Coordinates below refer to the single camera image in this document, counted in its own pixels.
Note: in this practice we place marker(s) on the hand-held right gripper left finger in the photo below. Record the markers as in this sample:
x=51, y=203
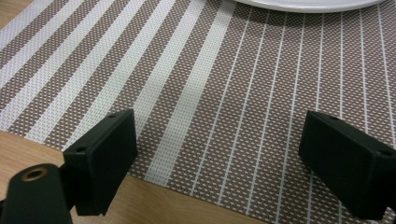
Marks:
x=106, y=161

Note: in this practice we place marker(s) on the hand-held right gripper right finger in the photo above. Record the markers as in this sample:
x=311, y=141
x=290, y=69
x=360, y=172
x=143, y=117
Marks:
x=345, y=165

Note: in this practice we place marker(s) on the brown white striped woven placemat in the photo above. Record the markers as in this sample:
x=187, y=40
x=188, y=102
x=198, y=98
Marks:
x=236, y=102

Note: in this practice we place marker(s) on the white plate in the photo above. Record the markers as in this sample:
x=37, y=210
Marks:
x=306, y=4

